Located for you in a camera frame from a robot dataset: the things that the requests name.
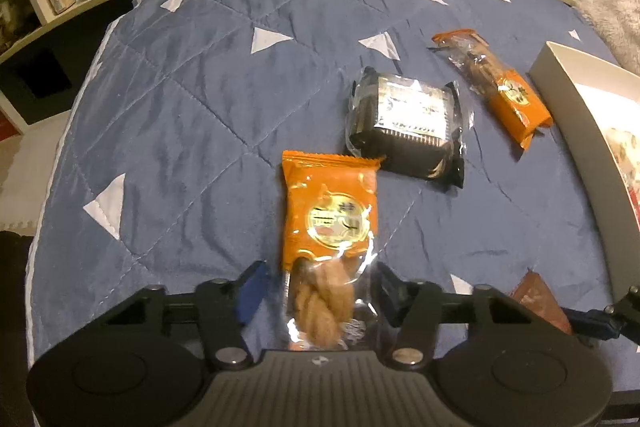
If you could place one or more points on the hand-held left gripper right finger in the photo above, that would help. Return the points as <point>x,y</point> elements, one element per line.
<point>391,299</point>

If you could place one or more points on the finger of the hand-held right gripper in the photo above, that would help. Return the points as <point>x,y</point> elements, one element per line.
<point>595,323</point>

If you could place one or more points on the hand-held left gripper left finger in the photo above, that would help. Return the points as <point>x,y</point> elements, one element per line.
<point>252,292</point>

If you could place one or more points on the small brown snack packet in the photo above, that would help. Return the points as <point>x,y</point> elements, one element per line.
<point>537,299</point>

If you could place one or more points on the orange twist snack packet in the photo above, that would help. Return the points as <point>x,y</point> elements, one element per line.
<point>325,207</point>
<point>515,102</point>

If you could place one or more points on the white cardboard box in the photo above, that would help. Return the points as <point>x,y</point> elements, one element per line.
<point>565,92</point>

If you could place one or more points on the red snack packet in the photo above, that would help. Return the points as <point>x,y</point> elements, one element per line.
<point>625,157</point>

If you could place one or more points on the black pastry packet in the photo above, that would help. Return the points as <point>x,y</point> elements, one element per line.
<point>400,127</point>

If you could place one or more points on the blue quilt with white triangles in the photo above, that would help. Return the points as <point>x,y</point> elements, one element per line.
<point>175,107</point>

